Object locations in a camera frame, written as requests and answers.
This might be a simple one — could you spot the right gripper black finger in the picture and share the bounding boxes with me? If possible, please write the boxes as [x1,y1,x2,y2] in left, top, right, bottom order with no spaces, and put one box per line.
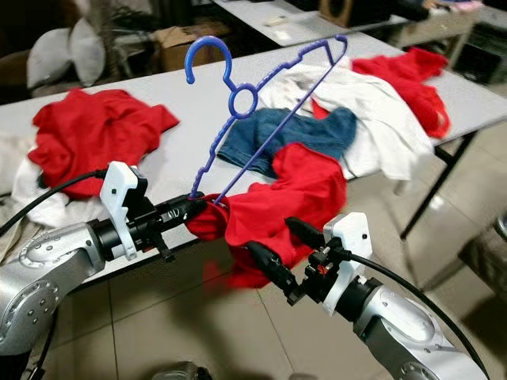
[285,215,336,255]
[246,240,304,306]

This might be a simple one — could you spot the red printed t-shirt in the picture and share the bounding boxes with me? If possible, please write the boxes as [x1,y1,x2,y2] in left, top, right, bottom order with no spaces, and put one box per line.
[186,142,348,290]

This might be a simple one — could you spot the purple plastic clothes hanger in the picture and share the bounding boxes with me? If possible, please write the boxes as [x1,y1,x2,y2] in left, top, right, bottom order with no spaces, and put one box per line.
[184,33,349,208]

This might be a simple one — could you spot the grey table black legs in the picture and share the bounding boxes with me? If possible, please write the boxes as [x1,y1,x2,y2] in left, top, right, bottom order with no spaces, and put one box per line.
[0,32,507,278]

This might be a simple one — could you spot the blue denim jeans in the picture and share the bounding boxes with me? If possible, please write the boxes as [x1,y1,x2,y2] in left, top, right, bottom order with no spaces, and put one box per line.
[218,107,359,175]

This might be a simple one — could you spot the crumpled white garment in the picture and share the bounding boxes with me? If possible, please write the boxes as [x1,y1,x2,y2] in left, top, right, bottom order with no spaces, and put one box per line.
[12,154,112,230]

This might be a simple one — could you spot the plain red garment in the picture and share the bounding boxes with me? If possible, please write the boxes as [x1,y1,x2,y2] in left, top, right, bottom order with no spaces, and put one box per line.
[32,89,179,199]
[349,47,452,139]

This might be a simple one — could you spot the loose white t-shirt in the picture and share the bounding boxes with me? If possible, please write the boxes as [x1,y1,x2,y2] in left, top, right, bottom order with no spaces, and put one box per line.
[257,62,436,181]

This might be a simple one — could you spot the grey robot left leg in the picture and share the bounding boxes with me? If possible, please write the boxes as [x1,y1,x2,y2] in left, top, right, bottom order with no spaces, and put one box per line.
[154,360,211,380]

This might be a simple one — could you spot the brown cardboard box printed letter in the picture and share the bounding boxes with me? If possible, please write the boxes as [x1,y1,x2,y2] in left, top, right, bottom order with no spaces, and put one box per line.
[154,24,223,72]

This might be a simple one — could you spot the brown plaid metal chair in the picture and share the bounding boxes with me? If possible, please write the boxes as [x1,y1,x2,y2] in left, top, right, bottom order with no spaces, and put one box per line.
[463,214,507,278]

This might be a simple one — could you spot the grey white cushion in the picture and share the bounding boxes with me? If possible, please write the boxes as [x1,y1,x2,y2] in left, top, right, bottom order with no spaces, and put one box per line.
[70,17,108,86]
[25,28,76,89]

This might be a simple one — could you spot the grey desk with electronics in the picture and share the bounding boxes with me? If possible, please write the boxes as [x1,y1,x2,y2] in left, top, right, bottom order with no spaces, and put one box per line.
[210,0,484,44]

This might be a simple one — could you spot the wooden black loudspeaker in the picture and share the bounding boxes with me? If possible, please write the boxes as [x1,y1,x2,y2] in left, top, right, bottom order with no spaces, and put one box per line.
[317,0,393,29]

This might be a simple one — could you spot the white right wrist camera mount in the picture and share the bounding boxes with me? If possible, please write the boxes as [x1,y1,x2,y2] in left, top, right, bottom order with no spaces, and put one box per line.
[321,212,373,316]

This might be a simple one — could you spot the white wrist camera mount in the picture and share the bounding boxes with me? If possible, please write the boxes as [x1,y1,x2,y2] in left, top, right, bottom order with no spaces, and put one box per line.
[101,161,150,262]
[321,212,373,316]

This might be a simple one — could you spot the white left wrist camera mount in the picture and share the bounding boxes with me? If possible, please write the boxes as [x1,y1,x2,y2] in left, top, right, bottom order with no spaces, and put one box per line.
[101,161,150,262]

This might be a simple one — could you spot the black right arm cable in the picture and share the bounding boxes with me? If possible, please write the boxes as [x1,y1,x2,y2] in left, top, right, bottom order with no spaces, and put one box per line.
[353,252,490,379]

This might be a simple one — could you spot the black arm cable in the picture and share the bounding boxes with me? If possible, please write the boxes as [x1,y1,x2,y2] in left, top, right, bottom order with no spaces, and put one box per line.
[353,252,490,379]
[0,168,110,235]

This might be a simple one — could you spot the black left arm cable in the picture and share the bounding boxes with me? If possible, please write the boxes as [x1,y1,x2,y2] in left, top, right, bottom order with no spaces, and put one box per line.
[0,168,110,235]

